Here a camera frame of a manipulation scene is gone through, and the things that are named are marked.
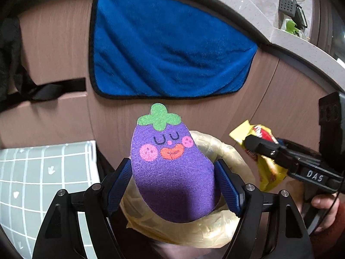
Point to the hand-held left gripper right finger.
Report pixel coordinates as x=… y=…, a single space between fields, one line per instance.
x=229 y=191

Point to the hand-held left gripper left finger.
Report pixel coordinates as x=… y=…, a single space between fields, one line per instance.
x=118 y=191

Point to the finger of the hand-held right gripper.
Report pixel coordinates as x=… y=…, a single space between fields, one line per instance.
x=269 y=151
x=281 y=142

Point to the yellow snack packet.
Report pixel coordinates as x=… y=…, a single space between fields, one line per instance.
x=269 y=170

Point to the trash bin with yellow bag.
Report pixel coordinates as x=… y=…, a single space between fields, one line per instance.
x=210 y=229

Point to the purple eggplant sponge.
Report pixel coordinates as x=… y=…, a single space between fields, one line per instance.
x=172 y=175

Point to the person's right hand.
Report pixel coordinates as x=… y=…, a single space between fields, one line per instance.
x=323 y=213

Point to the green grid tablecloth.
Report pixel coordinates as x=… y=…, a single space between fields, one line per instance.
x=40 y=180

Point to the green vegetable bag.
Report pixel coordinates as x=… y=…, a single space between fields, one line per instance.
x=291 y=27

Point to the black utensil holder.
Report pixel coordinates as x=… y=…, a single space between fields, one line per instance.
x=287 y=5

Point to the blue towel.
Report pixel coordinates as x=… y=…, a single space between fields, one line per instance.
x=167 y=45

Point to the black cloth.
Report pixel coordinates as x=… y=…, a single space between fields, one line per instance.
x=10 y=59

